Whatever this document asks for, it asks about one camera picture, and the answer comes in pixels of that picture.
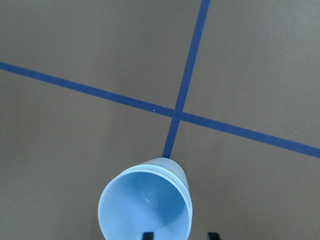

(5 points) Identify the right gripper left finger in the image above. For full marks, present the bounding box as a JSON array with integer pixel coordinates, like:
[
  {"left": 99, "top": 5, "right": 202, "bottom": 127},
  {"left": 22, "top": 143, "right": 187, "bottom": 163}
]
[{"left": 142, "top": 232, "right": 154, "bottom": 240}]

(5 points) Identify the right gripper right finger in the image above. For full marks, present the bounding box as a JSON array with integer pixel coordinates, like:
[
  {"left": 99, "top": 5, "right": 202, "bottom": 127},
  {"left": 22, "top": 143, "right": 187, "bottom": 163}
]
[{"left": 207, "top": 232, "right": 221, "bottom": 240}]

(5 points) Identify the light blue cup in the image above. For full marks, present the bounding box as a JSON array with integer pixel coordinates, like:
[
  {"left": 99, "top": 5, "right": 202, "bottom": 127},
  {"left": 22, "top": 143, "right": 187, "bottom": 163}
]
[
  {"left": 134, "top": 157, "right": 193, "bottom": 226},
  {"left": 97, "top": 170, "right": 193, "bottom": 240}
]

